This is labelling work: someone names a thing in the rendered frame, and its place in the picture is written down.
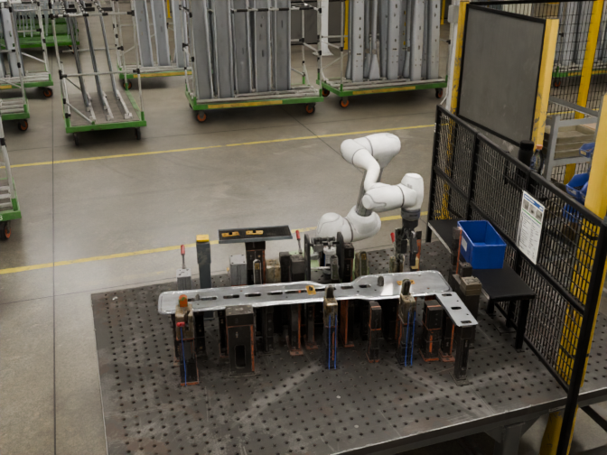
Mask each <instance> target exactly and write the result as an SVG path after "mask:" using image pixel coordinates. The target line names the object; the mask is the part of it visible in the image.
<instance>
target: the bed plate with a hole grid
mask: <svg viewBox="0 0 607 455"><path fill-rule="evenodd" d="M393 255H395V249H394V247H392V248H387V249H381V250H375V251H368V252H367V257H368V259H369V263H368V267H369V274H389V259H390V257H391V256H393ZM450 261H451V253H450V252H449V251H448V249H447V248H446V247H445V246H444V244H443V243H442V242H441V241H434V242H428V243H422V244H421V253H420V264H419V271H427V270H436V271H438V272H439V273H440V274H441V275H442V276H443V277H444V279H445V280H446V282H447V283H448V276H449V268H450ZM172 291H178V286H177V281H175V282H169V283H158V284H151V285H146V286H139V287H134V288H127V289H122V290H115V291H110V292H99V293H92V294H91V295H90V299H91V307H92V317H93V325H94V333H95V342H96V351H97V360H98V376H99V384H100V393H101V402H102V410H103V419H104V427H105V436H106V445H107V455H365V454H370V453H373V452H377V451H381V450H387V449H391V448H395V447H398V446H402V445H406V444H409V443H413V442H417V441H423V440H427V439H431V438H434V437H438V436H442V435H445V434H449V433H453V432H459V431H463V430H467V429H470V428H474V427H478V426H482V425H485V424H489V423H496V422H500V421H504V420H508V419H511V418H515V417H519V416H522V415H526V414H530V413H536V412H540V411H544V410H547V409H551V408H555V407H558V406H562V405H565V404H566V399H567V393H566V391H565V390H564V389H563V388H562V387H561V386H560V385H559V384H558V383H557V381H556V380H555V379H554V377H553V376H552V375H551V374H550V372H549V371H548V370H547V369H546V367H545V366H544V365H543V364H542V362H541V361H540V360H539V359H538V357H537V356H536V355H535V354H534V352H533V351H532V350H531V349H530V347H529V346H528V345H527V344H526V342H525V341H524V340H523V346H522V348H523V349H524V350H525V352H519V353H518V352H517V351H516V350H515V349H514V348H513V347H512V346H511V344H515V339H516V334H517V332H514V333H504V334H500V333H499V332H498V331H497V329H496V328H495V327H494V326H493V324H492V323H493V322H499V321H506V318H505V317H504V316H503V315H502V313H501V312H500V311H499V310H498V308H497V307H496V306H494V313H495V314H496V316H489V315H488V314H487V313H486V311H485V310H484V309H487V306H488V299H487V297H486V296H485V295H484V294H483V293H482V292H481V295H480V302H479V309H478V318H477V321H478V323H479V324H478V325H476V332H475V340H474V344H473V345H474V347H475V348H473V349H469V354H468V362H467V369H466V377H467V378H468V380H469V382H470V384H469V385H459V386H457V385H456V384H455V383H454V381H453V379H452V377H451V375H450V374H449V371H450V370H454V363H455V361H454V362H445V363H444V362H443V361H442V360H441V358H440V357H439V355H438V357H439V361H438V360H437V361H435V362H429V361H426V362H425V361H424V359H423V358H422V357H420V355H419V353H417V351H418V350H419V349H420V347H421V336H422V334H423V329H422V325H423V322H422V319H423V310H424V303H425V296H421V297H417V299H416V317H415V327H414V340H413V337H411V343H412V340H413V353H412V362H413V364H412V366H410V365H409V367H408V366H406V367H401V368H398V367H397V365H398V362H397V359H396V358H395V356H393V355H395V353H396V350H397V343H388V342H387V340H386V338H385V336H384V334H383V337H384V339H383V340H379V341H378V348H379V354H378V358H379V361H383V362H382V364H381V365H380V363H379V362H377V363H375V364H374V363H369V362H368V360H367V359H365V357H364V355H363V354H366V353H367V349H368V343H369V337H368V340H364V341H362V339H361V337H360V324H354V330H353V344H354V347H349V348H345V347H343V344H342V341H341V337H340V332H341V325H338V347H337V361H338V362H337V363H340V364H338V365H340V369H338V370H328V369H324V367H322V365H321V363H320V362H321V361H319V358H321V357H322V340H323V327H317V328H314V338H315V341H316V344H317V348H318V349H309V350H308V349H306V346H305V343H304V337H303V335H304V334H306V329H303V330H302V329H301V345H302V349H303V355H302V356H290V352H289V348H288V345H287V341H286V336H288V335H289V328H288V325H284V327H283V328H282V330H284V331H283V334H282V335H280V336H277V335H278V334H276V335H274V336H273V337H274V339H278V343H279V347H280V351H281V354H280V355H272V356H262V357H260V356H259V355H258V354H257V345H256V355H255V356H254V360H255V363H260V364H261V369H262V375H261V376H245V377H236V378H227V379H224V378H223V376H222V366H229V362H225V363H219V353H218V342H219V317H218V313H217V311H215V320H205V321H204V331H205V344H206V346H207V347H208V350H209V359H207V360H198V361H197V368H198V369H199V370H200V372H201V377H200V378H199V375H198V379H199V384H200V385H187V386H185V387H184V385H183V386H182V387H181V389H180V387H179V386H178V385H179V384H180V385H181V378H180V377H178V376H180V367H174V366H173V349H174V338H173V321H172V320H171V314H161V313H159V312H158V300H159V296H160V294H161V293H164V292H172ZM602 395H607V316H605V315H604V314H602V313H601V312H599V311H598V314H597V319H596V323H595V328H594V333H593V340H592V345H591V349H590V354H589V358H588V363H587V368H586V372H585V377H584V384H583V387H580V390H579V395H578V400H577V402H580V401H583V400H587V399H591V398H594V397H598V396H602Z"/></svg>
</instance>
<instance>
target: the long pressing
mask: <svg viewBox="0 0 607 455"><path fill-rule="evenodd" d="M380 275H382V276H383V277H384V286H378V277H379V276H380ZM419 275H421V276H419ZM405 278H409V279H410V280H414V282H415V284H411V286H410V293H411V294H412V295H413V297H421V296H432V295H435V294H436V293H448V292H452V291H453V289H452V288H451V286H450V285H449V283H447V282H446V280H445V279H444V277H443V276H442V275H441V274H440V273H439V272H438V271H436V270H427V271H415V272H403V273H392V274H369V275H361V276H359V277H357V278H356V279H355V280H353V281H352V282H350V283H332V285H333V288H335V289H336V290H334V291H333V295H334V296H335V298H336V301H342V300H353V299H359V300H366V301H377V300H388V299H399V297H400V292H401V285H398V284H397V281H403V279H405ZM306 285H313V287H314V289H323V288H325V285H326V284H320V283H316V282H313V281H301V282H289V283H266V284H254V285H242V286H230V287H219V288H208V289H196V290H184V291H172V292H162V293H161V294H160V296H159V300H158V312H159V313H161V314H175V306H176V305H177V304H179V305H180V303H179V296H180V295H181V294H186V295H187V299H194V302H188V303H191V304H192V312H199V311H221V310H225V306H234V305H245V304H252V307H253V308H254V307H265V306H276V305H287V304H298V303H309V302H323V296H324V294H325V291H323V292H316V294H311V295H309V294H308V292H301V293H289V294H286V293H285V292H289V291H301V290H306V287H305V286H306ZM361 285H369V286H370V287H369V288H360V286H361ZM347 286H352V287H353V289H346V290H342V288H341V287H347ZM427 288H429V289H427ZM375 290H376V291H375ZM241 291H242V292H241ZM278 292H282V293H283V294H278V295H267V294H268V293H278ZM256 293H260V294H261V296H255V297H246V295H247V294H256ZM196 294H199V296H200V300H199V301H196V299H195V296H196ZM232 295H238V296H239V298H232V299H224V296H232ZM210 297H217V300H209V301H202V300H201V299H202V298H210ZM286 297H287V298H286ZM198 304H199V305H198Z"/></svg>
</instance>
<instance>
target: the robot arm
mask: <svg viewBox="0 0 607 455"><path fill-rule="evenodd" d="M400 147H401V144H400V141H399V139H398V137H397V136H395V135H393V134H389V133H381V134H374V135H368V136H365V137H361V138H357V139H354V140H352V139H349V140H345V141H344V142H343V143H342V144H341V154H342V156H343V157H344V159H345V160H346V161H347V162H349V163H350V164H352V165H354V166H356V167H359V168H361V169H364V173H363V178H362V182H361V185H360V192H359V196H358V200H357V204H356V206H354V207H353V208H352V209H351V210H350V212H349V214H348V215H347V217H345V218H343V217H342V216H340V215H339V214H336V213H326V214H324V215H323V216H321V218H320V220H319V222H318V226H317V232H316V237H336V238H337V232H341V233H342V235H343V240H344V243H346V242H357V241H360V240H363V239H366V238H369V237H373V236H374V235H375V234H377V233H378V232H379V230H380V227H381V221H380V218H379V216H378V214H377V213H376V212H383V211H389V210H392V209H397V208H401V218H402V226H403V227H402V229H401V233H400V237H401V247H400V253H401V254H404V253H406V249H407V240H409V245H410V251H411V252H409V266H415V265H416V254H418V251H417V240H416V232H415V230H414V228H416V227H417V226H418V220H419V219H420V213H421V205H422V202H423V198H424V183H423V179H422V178H421V176H420V175H418V174H416V173H407V174H406V175H405V176H404V177H403V179H402V181H401V183H399V184H398V185H396V186H390V185H387V184H383V183H380V180H381V176H382V173H383V170H384V167H386V166H387V165H388V163H389V162H390V161H391V159H392V158H393V157H394V156H396V155H397V154H398V153H399V151H400ZM402 234H403V235H402ZM311 260H318V262H319V264H320V252H313V254H311Z"/></svg>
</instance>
